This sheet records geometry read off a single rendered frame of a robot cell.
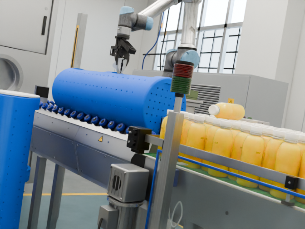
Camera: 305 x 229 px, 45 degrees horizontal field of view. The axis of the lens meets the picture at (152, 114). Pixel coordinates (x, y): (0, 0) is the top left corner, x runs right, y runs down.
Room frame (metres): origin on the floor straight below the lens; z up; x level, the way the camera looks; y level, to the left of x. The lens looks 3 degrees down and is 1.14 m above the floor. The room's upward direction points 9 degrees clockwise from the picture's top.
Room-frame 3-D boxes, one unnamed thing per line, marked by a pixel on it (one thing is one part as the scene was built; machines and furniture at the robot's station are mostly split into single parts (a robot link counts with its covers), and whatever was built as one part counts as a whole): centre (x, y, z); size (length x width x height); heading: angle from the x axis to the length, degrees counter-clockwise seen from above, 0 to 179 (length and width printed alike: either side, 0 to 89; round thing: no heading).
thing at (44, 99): (2.68, 0.82, 1.00); 0.10 x 0.04 x 0.15; 132
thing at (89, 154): (2.47, 0.63, 0.79); 2.17 x 0.29 x 0.34; 42
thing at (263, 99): (4.23, -0.42, 0.72); 2.15 x 0.54 x 1.45; 32
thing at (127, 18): (2.03, 0.22, 1.53); 0.09 x 0.08 x 0.11; 117
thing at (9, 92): (2.05, 0.78, 1.03); 0.28 x 0.28 x 0.01
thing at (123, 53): (2.03, 0.23, 1.37); 0.09 x 0.08 x 0.12; 42
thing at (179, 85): (1.17, -0.07, 1.18); 0.06 x 0.06 x 0.05
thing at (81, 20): (3.02, 0.68, 0.85); 0.06 x 0.06 x 1.70; 42
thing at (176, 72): (1.17, -0.07, 1.23); 0.06 x 0.06 x 0.04
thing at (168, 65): (2.33, -0.09, 1.38); 0.13 x 0.12 x 0.14; 27
